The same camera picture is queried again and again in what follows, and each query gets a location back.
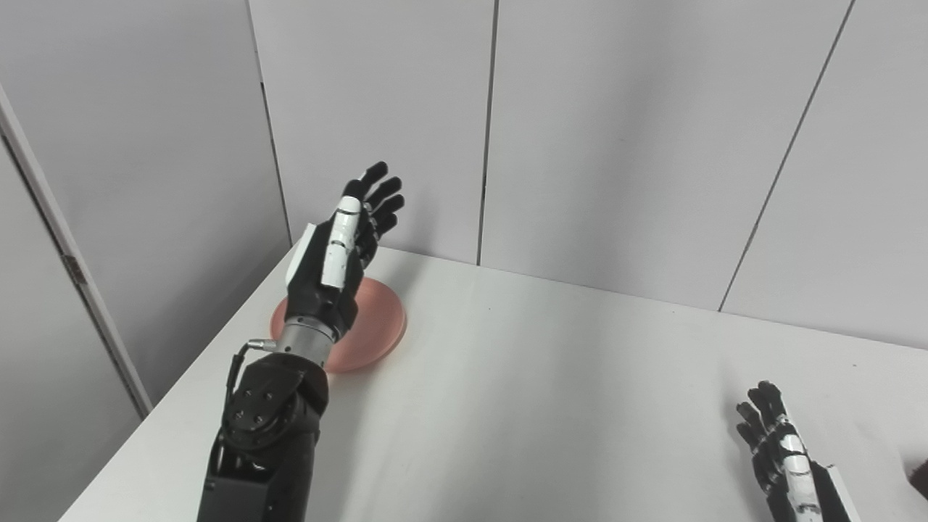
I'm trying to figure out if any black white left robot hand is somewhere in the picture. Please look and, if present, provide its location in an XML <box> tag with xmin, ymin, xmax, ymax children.
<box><xmin>285</xmin><ymin>161</ymin><xmax>405</xmax><ymax>340</ymax></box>

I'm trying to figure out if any pink round plate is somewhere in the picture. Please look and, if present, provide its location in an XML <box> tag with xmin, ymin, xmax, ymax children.
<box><xmin>270</xmin><ymin>277</ymin><xmax>407</xmax><ymax>374</ymax></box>

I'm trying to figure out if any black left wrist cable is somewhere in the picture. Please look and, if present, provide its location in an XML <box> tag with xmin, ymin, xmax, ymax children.
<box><xmin>223</xmin><ymin>338</ymin><xmax>281</xmax><ymax>439</ymax></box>

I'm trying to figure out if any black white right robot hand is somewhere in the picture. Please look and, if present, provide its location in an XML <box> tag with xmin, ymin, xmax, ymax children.
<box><xmin>736</xmin><ymin>381</ymin><xmax>863</xmax><ymax>522</ymax></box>

